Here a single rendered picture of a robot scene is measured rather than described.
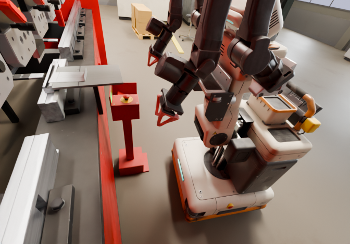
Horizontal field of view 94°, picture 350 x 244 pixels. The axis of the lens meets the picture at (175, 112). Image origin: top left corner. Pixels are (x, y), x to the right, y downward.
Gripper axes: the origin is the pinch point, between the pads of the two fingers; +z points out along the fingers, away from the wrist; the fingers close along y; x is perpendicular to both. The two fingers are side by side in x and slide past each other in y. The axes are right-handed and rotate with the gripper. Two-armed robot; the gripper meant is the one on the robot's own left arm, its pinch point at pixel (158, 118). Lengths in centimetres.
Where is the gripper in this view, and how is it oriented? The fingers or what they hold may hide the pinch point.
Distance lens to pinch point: 56.9
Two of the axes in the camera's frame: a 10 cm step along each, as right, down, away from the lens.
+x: 8.1, 3.1, 4.9
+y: 1.9, 6.6, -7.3
